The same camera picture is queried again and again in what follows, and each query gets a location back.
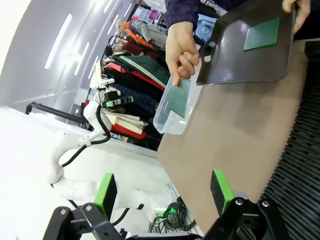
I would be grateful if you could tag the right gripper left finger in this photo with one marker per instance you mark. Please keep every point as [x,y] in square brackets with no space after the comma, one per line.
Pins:
[106,195]

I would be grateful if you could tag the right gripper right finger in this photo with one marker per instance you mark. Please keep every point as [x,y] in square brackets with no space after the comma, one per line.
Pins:
[221,192]

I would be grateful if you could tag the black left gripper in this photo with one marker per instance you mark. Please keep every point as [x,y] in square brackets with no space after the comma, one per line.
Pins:
[108,98]

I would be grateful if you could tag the green PCB with edge pins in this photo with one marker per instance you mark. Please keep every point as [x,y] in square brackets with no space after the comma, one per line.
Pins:
[178,100]

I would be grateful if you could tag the black plastic tray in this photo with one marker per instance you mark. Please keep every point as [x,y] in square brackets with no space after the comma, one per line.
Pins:
[237,60]

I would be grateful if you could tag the green PCB board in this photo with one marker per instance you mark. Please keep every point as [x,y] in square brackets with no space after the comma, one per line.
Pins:
[262,35]

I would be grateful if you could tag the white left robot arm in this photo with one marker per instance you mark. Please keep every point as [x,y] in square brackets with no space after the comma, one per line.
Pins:
[75,187]

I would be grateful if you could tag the person's right forearm navy sleeve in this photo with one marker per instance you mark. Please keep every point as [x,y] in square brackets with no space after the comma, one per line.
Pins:
[180,12]

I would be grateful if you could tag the person's right hand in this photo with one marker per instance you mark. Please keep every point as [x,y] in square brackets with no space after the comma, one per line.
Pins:
[180,47]

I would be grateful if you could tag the person's left hand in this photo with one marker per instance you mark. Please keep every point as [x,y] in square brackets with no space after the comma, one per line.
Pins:
[301,11]

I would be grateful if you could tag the pile of folded clothes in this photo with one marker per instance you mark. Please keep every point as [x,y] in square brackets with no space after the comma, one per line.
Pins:
[135,82]

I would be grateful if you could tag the clear plastic box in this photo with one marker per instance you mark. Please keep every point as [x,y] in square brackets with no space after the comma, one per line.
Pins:
[172,127]

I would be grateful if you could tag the short ceiling light strip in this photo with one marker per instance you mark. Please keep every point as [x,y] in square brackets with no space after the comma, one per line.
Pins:
[82,58]

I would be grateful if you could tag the black metal stand bar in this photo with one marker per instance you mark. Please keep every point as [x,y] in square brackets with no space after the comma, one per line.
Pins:
[55,111]

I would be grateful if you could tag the plastic storage drawers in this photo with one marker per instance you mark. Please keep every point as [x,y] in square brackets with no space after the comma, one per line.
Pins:
[147,15]

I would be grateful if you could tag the long ceiling light strip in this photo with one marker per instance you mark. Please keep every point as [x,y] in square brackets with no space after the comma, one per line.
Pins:
[58,41]

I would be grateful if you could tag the black slotted PCB rack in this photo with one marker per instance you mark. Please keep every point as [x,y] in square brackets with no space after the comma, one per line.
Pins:
[300,150]

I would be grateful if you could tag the light blue garment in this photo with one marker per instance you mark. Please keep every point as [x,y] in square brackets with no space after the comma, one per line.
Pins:
[203,27]

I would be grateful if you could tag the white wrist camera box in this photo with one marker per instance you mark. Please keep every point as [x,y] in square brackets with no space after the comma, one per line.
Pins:
[106,83]

